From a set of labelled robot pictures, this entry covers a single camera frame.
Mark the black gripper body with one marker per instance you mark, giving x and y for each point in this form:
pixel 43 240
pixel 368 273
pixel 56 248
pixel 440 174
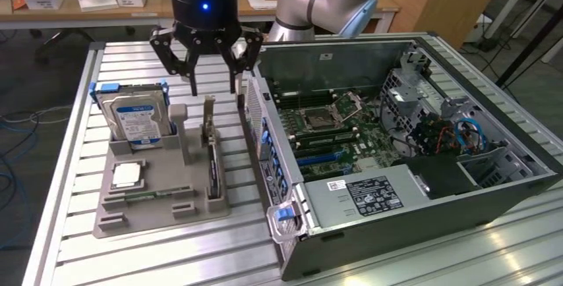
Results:
pixel 201 6

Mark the metal socket cover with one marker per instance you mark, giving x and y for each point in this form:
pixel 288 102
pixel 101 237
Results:
pixel 351 101

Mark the black RAM stick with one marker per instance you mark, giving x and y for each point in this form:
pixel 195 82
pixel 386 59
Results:
pixel 325 138

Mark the wooden cabinet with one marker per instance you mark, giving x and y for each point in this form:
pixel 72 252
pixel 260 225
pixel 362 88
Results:
pixel 439 9

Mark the black open PC case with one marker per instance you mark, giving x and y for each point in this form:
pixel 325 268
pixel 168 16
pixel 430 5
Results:
pixel 395 233

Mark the green Dell motherboard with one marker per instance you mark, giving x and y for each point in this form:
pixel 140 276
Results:
pixel 364 154

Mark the grey power supply unit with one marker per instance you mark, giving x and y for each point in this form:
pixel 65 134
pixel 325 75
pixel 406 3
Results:
pixel 333 207

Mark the wooden desk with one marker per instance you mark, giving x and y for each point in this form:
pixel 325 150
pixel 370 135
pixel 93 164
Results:
pixel 65 16

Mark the case latch blue tab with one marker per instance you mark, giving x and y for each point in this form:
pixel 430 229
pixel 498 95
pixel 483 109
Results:
pixel 281 215

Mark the black office chair base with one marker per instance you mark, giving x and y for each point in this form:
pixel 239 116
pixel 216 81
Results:
pixel 57 37

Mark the green RAM stick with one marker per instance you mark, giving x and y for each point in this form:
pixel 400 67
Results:
pixel 144 195

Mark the CPU socket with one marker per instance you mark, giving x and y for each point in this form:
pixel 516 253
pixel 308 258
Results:
pixel 317 119

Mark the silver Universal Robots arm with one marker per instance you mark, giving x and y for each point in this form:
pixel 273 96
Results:
pixel 307 6

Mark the blue expansion slot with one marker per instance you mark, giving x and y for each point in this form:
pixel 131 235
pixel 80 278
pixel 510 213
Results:
pixel 320 159

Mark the metal disk bay cage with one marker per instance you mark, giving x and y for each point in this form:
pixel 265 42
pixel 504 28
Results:
pixel 408 81

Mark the silver CPU chip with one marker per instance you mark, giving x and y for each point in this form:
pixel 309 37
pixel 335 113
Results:
pixel 125 175

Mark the white square dish box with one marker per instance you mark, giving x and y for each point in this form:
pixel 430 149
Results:
pixel 96 1

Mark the grey parts rack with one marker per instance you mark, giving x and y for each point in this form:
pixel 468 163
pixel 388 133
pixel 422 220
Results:
pixel 176 174

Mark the hard disk blue label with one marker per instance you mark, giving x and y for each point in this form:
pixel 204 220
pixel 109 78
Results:
pixel 136 118

